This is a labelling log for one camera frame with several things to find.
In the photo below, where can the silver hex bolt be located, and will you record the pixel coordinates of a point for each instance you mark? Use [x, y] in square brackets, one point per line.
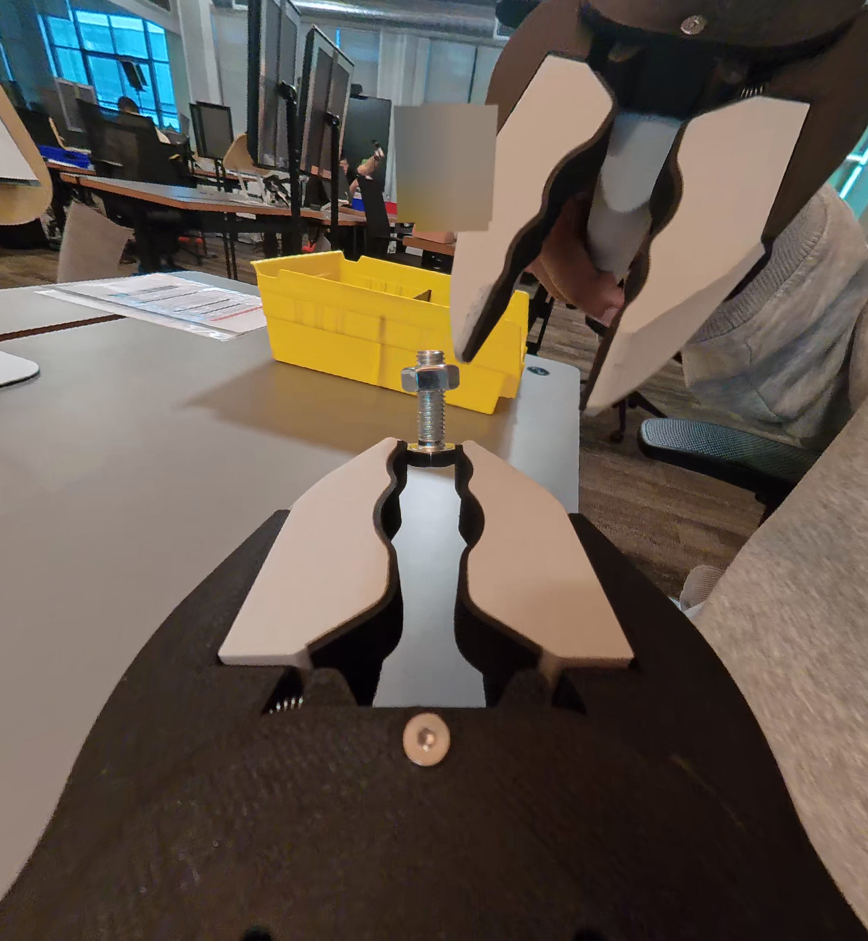
[431, 419]

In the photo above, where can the person's right hand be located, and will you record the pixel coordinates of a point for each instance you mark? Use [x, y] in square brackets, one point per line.
[566, 264]

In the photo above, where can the yellow plastic bin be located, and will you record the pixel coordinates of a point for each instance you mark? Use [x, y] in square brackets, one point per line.
[331, 331]

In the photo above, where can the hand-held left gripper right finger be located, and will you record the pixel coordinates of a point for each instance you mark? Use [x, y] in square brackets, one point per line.
[544, 573]

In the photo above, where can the person in grey hoodie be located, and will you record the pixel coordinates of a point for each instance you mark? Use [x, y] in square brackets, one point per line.
[831, 588]

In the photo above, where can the plywood panel stand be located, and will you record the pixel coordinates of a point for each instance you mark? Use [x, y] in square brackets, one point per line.
[7, 198]

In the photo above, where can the person's right forearm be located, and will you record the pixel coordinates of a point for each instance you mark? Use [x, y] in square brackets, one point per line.
[786, 331]

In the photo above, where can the silver hex nut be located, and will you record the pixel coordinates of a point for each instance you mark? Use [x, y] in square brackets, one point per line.
[430, 378]

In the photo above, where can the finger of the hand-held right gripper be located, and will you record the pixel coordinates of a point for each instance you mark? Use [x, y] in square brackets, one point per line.
[529, 169]
[720, 220]

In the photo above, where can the grey chair back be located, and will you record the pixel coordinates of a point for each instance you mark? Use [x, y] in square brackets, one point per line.
[92, 250]

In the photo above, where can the large black display screen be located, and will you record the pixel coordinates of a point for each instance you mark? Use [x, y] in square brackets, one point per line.
[367, 132]

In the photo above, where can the small black monitor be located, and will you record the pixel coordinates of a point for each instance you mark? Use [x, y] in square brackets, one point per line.
[212, 131]

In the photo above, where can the large paned window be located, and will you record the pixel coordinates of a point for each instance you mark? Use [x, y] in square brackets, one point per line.
[117, 44]

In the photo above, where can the long brown-edged office desk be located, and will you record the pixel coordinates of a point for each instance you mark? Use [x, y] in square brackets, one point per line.
[184, 192]

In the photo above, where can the laminated paper sheet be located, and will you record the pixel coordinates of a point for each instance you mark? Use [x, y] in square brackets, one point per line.
[154, 298]

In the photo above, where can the black monitors on pole stand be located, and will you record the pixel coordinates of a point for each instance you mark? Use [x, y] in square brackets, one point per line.
[272, 88]
[323, 95]

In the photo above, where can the blue storage bin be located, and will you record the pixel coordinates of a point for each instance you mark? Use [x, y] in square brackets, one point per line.
[62, 153]

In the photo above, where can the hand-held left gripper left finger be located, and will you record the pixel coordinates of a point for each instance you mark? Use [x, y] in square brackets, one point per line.
[323, 559]

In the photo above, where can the black mesh office chair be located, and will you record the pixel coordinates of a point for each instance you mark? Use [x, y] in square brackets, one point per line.
[720, 445]

